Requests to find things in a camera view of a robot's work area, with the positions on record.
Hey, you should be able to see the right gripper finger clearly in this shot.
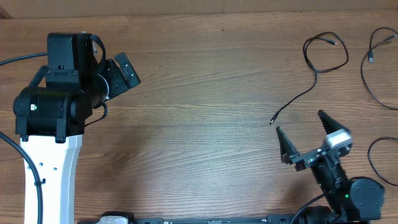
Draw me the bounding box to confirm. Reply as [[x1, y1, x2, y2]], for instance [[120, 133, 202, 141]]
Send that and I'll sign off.
[[276, 126, 300, 164], [318, 110, 350, 134]]

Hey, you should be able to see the braided black USB cable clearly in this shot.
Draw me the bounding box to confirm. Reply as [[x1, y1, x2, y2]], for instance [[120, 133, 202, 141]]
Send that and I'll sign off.
[[359, 26, 398, 111]]

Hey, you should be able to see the smooth black USB cable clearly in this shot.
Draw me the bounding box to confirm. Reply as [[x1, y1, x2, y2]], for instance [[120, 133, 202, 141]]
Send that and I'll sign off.
[[268, 30, 349, 126]]

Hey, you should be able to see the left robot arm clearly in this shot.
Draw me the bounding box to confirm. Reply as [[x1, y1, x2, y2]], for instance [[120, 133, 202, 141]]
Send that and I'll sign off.
[[13, 32, 141, 223]]

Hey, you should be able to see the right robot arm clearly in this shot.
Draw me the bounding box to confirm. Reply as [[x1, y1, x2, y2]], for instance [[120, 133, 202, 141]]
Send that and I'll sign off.
[[276, 110, 385, 223]]

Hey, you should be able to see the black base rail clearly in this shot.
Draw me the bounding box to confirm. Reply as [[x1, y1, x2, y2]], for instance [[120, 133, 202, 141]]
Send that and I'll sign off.
[[77, 211, 294, 224]]

